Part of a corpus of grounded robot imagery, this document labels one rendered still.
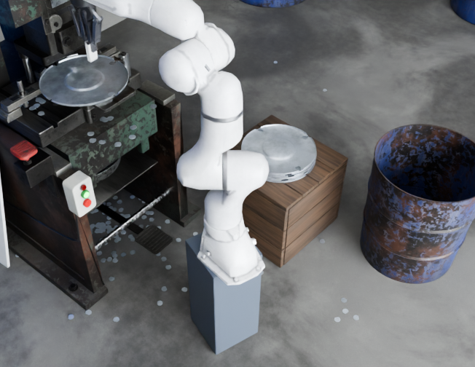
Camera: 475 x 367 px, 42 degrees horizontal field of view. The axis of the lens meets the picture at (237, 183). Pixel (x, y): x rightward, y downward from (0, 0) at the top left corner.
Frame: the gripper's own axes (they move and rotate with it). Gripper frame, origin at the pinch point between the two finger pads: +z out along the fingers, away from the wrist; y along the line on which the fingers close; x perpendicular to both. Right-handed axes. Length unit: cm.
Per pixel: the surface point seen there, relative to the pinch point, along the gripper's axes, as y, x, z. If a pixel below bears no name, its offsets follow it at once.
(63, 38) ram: -8.0, -3.5, -2.6
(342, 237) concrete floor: 71, 59, 90
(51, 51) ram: -11.0, -6.8, 1.8
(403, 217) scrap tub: 95, 51, 53
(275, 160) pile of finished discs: 44, 43, 51
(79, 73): -9.8, 1.1, 13.7
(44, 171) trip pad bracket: 7.0, -30.2, 25.5
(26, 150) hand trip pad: 5.2, -32.9, 15.9
